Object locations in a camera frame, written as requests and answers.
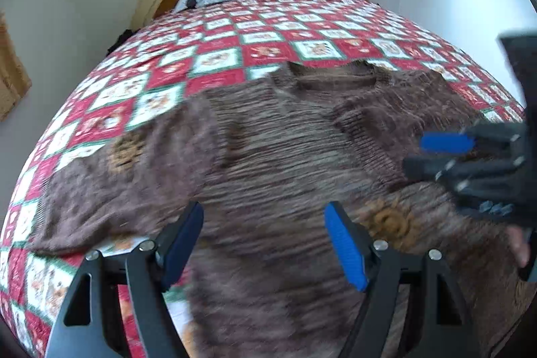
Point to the dark cloth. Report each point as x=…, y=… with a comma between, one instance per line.
x=119, y=41

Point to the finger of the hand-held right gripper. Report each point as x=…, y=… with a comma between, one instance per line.
x=447, y=142
x=423, y=169

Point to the brown knit sweater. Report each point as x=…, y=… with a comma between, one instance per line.
x=272, y=156

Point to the red checkered printed quilt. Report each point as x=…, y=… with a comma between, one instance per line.
x=268, y=39

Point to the yellow curtain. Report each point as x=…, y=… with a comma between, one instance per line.
x=12, y=68

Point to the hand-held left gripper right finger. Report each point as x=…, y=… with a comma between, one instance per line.
x=344, y=244

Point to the person's right hand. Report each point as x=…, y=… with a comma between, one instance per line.
x=520, y=247

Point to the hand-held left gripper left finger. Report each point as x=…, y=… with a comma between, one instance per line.
x=184, y=244

